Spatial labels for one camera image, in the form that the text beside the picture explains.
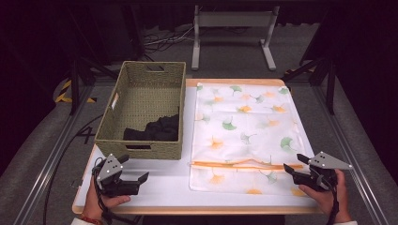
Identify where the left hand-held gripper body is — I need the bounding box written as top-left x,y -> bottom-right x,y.
92,153 -> 141,198

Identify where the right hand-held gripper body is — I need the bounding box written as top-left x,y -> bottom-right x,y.
293,151 -> 354,192

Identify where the dark cloth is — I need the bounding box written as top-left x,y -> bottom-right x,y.
122,107 -> 180,143

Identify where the white leaf-print laundry bag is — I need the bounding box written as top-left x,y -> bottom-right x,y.
188,83 -> 309,198

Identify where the green woven basket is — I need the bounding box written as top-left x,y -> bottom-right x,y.
94,60 -> 187,161

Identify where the person's left hand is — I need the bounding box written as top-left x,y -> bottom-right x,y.
82,177 -> 132,221

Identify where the person's right hand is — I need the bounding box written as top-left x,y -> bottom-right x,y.
298,168 -> 352,223

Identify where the black metal stand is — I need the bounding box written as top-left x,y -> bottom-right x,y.
281,55 -> 338,116
66,55 -> 120,116

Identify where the yellow black hazard tape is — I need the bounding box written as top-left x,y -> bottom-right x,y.
54,79 -> 98,105

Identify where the grey metal stand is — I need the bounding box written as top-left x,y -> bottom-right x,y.
191,4 -> 281,72

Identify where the aluminium floor rail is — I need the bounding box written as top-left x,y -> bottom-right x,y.
313,84 -> 390,225
12,83 -> 97,225

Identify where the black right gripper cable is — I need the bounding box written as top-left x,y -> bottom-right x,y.
325,179 -> 342,225

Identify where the black floor cable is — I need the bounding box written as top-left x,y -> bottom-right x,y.
42,113 -> 105,225

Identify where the red bracelet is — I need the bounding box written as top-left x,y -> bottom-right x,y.
79,214 -> 103,225

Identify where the bundle of floor cables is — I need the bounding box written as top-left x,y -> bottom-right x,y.
143,25 -> 195,53

